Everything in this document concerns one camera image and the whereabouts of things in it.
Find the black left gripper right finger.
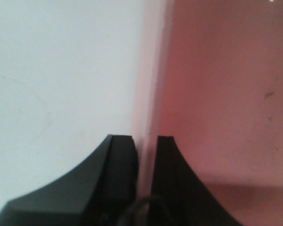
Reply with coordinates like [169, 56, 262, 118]
[151, 136, 240, 226]

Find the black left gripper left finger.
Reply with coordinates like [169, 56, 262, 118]
[0, 135, 138, 226]

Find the pink plastic box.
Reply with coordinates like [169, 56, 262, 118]
[131, 0, 283, 226]

